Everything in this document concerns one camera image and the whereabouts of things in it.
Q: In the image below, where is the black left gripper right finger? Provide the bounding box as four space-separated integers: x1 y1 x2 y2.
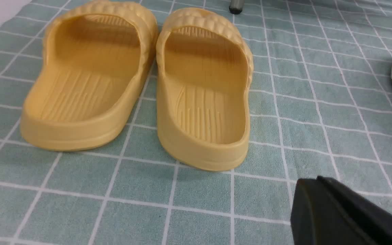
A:
317 176 392 245

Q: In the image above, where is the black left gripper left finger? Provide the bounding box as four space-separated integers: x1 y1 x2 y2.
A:
291 179 370 245

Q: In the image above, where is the green checkered floor mat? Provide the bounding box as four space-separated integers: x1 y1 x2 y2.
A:
0 0 392 245

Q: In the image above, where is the yellow slipper right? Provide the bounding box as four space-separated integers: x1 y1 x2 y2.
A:
156 7 254 171

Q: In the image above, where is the yellow slipper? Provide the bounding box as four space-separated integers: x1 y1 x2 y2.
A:
156 7 254 171
20 0 159 151

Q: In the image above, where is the yellow slipper left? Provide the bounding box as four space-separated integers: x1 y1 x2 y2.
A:
20 0 159 151

